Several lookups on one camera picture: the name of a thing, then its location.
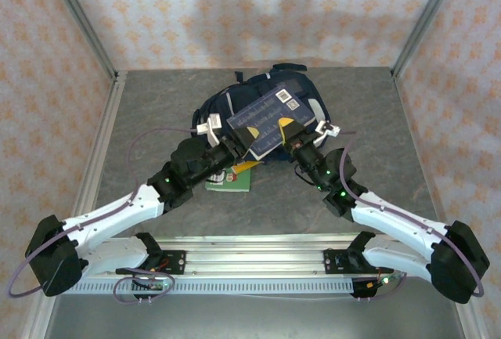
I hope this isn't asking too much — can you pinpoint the navy blue backpack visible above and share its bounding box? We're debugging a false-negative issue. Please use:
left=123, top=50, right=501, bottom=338
left=191, top=63, right=332, bottom=164

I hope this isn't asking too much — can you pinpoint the white slotted cable duct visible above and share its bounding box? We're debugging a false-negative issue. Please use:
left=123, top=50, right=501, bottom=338
left=58, top=279, right=355, bottom=296

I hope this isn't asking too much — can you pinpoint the left aluminium corner post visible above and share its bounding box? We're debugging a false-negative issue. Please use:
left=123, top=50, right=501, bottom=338
left=41, top=0, right=118, bottom=81

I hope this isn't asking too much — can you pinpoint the dark blue printed book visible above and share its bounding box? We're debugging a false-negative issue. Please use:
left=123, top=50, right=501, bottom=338
left=226, top=88, right=317, bottom=162

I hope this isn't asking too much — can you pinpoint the aluminium side rail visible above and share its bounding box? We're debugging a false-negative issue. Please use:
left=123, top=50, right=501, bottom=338
left=391, top=71, right=447, bottom=246
left=62, top=71, right=128, bottom=247

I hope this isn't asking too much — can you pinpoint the aluminium cross rail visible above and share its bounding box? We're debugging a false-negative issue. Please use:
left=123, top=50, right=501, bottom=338
left=41, top=231, right=470, bottom=279

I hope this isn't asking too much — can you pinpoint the left aluminium side rail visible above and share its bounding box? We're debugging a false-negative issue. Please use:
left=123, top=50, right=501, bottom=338
left=62, top=71, right=128, bottom=247

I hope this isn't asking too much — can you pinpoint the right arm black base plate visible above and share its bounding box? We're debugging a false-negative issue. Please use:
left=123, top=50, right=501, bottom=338
left=323, top=248, right=365, bottom=276

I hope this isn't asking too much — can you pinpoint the right aluminium side rail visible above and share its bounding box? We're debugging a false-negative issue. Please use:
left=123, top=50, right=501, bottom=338
left=391, top=71, right=447, bottom=246

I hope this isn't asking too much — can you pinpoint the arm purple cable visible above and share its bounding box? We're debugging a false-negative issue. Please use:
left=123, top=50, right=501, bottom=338
left=7, top=127, right=199, bottom=305
left=338, top=131, right=485, bottom=301

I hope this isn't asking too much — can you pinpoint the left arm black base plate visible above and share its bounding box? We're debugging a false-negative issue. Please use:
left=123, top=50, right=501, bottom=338
left=115, top=251, right=187, bottom=276

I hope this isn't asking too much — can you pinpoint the yellow book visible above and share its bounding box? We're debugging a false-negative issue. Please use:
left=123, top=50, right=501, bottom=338
left=232, top=160, right=262, bottom=175

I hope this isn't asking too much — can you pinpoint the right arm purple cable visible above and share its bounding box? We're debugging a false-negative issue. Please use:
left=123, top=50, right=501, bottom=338
left=338, top=131, right=485, bottom=301

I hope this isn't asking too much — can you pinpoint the right aluminium corner post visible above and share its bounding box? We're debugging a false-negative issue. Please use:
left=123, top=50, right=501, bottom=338
left=391, top=0, right=467, bottom=78

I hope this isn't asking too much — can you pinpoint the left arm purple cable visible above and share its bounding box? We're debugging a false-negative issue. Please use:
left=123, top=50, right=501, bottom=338
left=7, top=127, right=199, bottom=305

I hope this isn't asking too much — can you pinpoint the green book with house picture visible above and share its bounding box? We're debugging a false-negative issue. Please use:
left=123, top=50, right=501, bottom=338
left=205, top=166, right=251, bottom=193

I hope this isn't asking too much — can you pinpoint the aluminium corner post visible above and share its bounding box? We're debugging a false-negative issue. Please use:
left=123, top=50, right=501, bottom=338
left=41, top=0, right=118, bottom=81
left=391, top=0, right=467, bottom=78

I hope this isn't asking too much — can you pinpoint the grey metal sheet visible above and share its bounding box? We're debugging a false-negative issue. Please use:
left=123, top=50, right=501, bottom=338
left=42, top=294, right=467, bottom=339

